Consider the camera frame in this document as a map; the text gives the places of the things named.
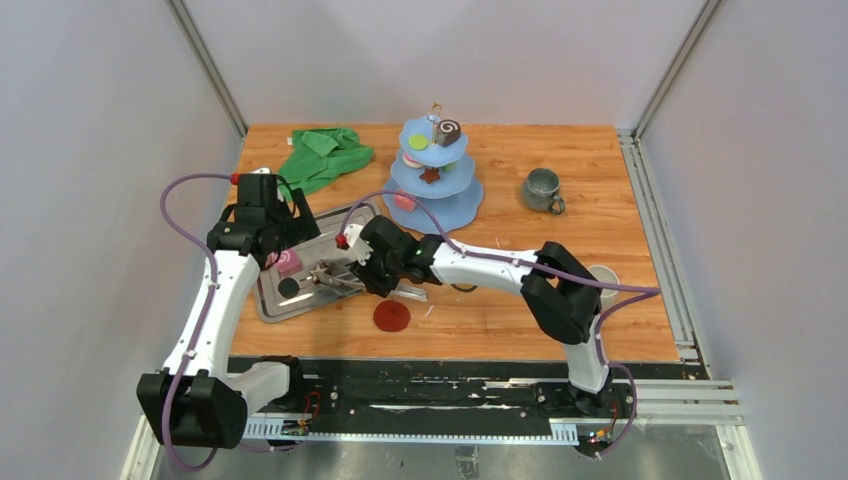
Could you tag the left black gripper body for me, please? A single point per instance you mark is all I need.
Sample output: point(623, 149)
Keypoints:
point(287, 232)

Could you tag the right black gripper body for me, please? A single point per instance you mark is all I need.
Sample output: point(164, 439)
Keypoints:
point(379, 275)

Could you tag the pink swirl roll cake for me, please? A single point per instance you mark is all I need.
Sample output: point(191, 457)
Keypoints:
point(288, 263)

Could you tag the white star cookie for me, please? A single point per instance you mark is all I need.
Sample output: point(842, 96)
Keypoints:
point(322, 273)

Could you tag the steel rectangular tray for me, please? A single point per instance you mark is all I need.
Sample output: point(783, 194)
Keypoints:
point(273, 308)

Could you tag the steel serving tongs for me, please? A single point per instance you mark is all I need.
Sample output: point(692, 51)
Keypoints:
point(343, 277)

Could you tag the black round cookie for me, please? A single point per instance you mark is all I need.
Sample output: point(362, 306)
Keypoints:
point(288, 288)

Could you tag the brown star cookie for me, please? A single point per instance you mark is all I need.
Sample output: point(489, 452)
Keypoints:
point(430, 175)

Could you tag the pink frosted donut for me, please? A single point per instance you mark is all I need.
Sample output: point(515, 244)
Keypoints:
point(412, 163)

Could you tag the green macaron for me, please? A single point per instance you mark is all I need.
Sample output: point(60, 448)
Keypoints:
point(418, 142)

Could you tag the dark chocolate swirl roll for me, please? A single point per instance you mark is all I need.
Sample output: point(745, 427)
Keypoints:
point(446, 132)

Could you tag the salmon swirl roll cake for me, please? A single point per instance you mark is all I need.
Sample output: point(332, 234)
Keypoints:
point(405, 202)

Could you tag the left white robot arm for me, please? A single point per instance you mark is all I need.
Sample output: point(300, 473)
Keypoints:
point(212, 331)

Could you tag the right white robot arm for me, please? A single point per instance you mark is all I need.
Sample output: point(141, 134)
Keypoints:
point(562, 296)

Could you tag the red round coaster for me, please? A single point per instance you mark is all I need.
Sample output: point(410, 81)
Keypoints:
point(391, 316)

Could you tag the green cloth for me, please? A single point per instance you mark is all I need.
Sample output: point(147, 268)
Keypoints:
point(322, 155)

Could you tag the yellow black round coaster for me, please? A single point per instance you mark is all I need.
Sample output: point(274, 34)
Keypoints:
point(464, 289)

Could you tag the blue three-tier cake stand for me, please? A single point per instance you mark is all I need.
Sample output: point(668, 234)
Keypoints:
point(448, 204)

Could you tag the grey ceramic mug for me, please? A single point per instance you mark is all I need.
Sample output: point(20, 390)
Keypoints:
point(540, 192)

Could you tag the white ceramic cup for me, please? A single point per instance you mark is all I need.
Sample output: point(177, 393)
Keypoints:
point(604, 274)

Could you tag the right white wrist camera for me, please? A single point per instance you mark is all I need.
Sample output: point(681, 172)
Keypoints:
point(359, 247)

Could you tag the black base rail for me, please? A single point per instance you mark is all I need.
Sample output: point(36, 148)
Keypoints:
point(277, 403)

